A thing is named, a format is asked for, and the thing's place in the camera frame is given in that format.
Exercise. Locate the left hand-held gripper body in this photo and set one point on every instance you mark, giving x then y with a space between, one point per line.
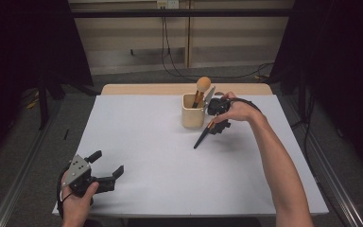
77 171

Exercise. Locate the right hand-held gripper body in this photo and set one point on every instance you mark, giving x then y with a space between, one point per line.
217 106

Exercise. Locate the cream square brush holder cup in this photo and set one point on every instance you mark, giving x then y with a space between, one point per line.
193 118

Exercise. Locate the person's right hand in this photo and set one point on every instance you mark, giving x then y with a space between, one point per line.
241 112

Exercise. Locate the person's left hand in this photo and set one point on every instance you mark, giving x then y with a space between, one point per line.
75 208

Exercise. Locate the white table cover sheet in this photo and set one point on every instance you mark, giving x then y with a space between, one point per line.
154 164

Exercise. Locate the black metal stand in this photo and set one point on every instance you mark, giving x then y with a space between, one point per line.
43 104

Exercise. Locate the black curtain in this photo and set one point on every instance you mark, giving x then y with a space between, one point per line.
334 63
22 41

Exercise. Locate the aluminium floor rail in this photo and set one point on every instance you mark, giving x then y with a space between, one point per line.
22 176
337 183

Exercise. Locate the black horizontal rail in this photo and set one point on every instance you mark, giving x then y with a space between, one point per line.
182 13

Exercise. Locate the white wall socket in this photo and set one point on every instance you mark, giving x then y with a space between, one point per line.
167 3

